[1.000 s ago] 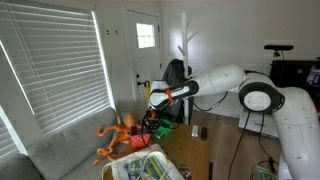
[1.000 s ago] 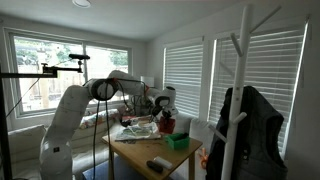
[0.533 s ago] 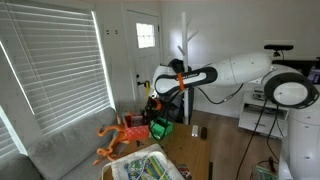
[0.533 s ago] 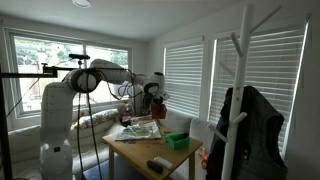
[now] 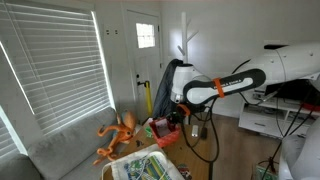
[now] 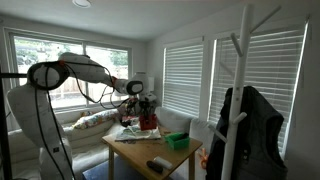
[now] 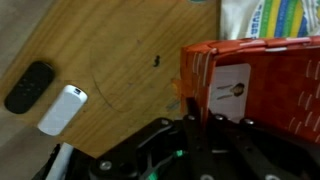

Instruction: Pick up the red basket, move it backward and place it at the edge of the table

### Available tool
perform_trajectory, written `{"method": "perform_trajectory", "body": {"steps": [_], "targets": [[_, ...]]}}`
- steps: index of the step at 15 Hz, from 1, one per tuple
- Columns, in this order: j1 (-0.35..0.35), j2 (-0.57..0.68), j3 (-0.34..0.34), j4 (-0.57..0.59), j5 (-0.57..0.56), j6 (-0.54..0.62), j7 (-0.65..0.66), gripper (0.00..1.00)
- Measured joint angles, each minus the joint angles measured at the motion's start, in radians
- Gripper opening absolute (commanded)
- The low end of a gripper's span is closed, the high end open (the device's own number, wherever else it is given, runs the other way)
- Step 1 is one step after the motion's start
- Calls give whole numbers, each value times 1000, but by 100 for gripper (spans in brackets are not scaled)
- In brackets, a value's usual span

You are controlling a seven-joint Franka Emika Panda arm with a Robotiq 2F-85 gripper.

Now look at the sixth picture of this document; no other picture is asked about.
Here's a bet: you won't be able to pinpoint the black stand pole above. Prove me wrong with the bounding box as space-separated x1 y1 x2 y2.
0 63 38 180

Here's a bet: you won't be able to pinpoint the green plastic basket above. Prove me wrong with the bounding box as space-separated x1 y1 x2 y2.
164 132 191 151

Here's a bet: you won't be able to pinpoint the red plastic basket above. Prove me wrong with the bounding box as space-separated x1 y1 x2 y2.
138 113 159 132

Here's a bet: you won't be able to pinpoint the large glass window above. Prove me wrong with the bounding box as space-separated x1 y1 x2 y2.
3 30 133 113

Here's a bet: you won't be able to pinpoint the wooden table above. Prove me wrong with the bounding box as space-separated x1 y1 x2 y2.
101 124 204 180

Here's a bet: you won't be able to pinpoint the dark puffer jacket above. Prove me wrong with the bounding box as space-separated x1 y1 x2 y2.
204 85 290 180

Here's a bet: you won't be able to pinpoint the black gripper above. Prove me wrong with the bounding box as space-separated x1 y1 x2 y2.
138 99 158 119

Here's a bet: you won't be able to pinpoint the narrow white window blinds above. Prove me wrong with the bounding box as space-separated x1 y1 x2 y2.
162 43 205 118

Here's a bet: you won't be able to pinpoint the black remote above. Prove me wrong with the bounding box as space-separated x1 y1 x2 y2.
146 160 165 175

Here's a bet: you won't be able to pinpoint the floral pillow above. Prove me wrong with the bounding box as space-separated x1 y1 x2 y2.
71 108 122 131

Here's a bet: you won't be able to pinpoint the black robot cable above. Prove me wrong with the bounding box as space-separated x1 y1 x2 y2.
64 60 135 111

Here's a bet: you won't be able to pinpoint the round ceiling light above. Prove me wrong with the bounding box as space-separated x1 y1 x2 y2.
72 0 92 9

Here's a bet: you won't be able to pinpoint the black base cable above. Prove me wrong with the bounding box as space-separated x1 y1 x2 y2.
34 64 77 180

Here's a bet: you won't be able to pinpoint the wide white window blinds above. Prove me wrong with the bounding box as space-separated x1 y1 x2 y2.
208 27 307 159

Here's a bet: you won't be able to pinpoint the white coat rack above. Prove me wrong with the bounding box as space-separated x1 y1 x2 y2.
208 3 283 180

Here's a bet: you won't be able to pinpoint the orange octopus plush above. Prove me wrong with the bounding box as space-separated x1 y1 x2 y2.
198 147 210 170

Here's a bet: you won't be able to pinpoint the grey sofa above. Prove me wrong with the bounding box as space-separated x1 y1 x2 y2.
6 105 219 180

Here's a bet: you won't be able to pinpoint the blue rug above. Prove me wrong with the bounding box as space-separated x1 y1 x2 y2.
82 155 176 180

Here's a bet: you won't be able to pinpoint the white cylinder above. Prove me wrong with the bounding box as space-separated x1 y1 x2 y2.
152 155 174 170

